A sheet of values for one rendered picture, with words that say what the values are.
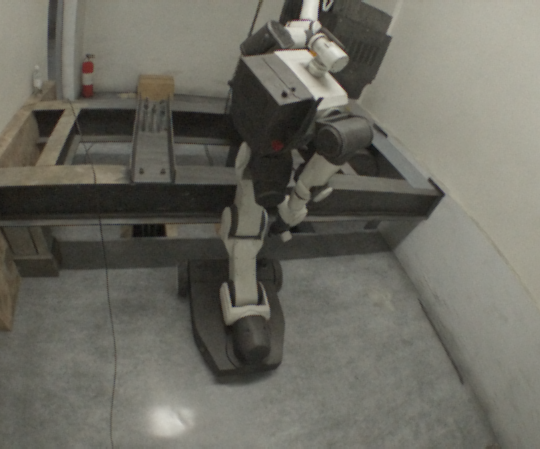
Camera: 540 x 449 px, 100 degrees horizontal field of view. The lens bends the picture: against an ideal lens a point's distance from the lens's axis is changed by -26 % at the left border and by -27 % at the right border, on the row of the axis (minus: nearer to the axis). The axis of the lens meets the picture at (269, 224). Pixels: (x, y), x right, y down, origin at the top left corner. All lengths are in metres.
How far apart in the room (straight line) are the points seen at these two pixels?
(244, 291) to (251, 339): 0.24
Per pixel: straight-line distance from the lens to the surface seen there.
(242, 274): 1.42
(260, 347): 1.30
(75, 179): 1.43
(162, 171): 1.41
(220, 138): 2.27
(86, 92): 4.02
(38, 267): 1.88
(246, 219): 1.35
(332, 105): 0.91
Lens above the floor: 1.49
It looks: 41 degrees down
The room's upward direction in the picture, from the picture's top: 20 degrees clockwise
